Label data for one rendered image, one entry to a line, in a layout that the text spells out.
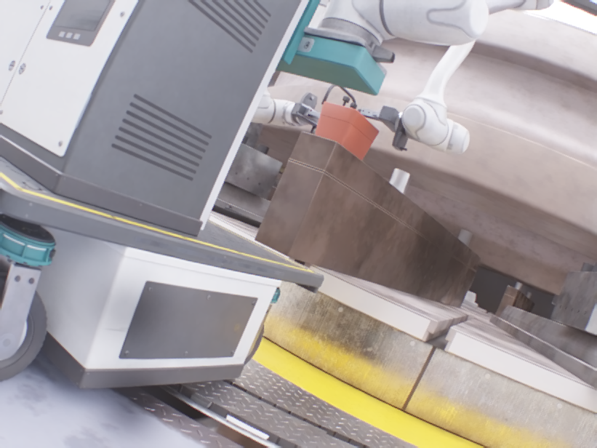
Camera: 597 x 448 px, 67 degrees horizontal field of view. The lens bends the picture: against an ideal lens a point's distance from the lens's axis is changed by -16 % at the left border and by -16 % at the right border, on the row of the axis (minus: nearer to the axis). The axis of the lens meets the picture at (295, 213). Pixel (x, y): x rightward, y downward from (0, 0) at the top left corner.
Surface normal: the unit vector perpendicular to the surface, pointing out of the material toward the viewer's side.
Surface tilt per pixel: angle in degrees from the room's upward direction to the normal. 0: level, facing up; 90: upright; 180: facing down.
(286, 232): 90
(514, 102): 90
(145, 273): 90
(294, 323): 90
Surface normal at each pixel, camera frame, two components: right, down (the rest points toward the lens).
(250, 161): 0.50, 0.20
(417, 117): -0.68, 0.05
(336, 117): -0.57, -0.13
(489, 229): -0.22, -0.11
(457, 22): -0.28, 0.65
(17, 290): 0.80, 0.34
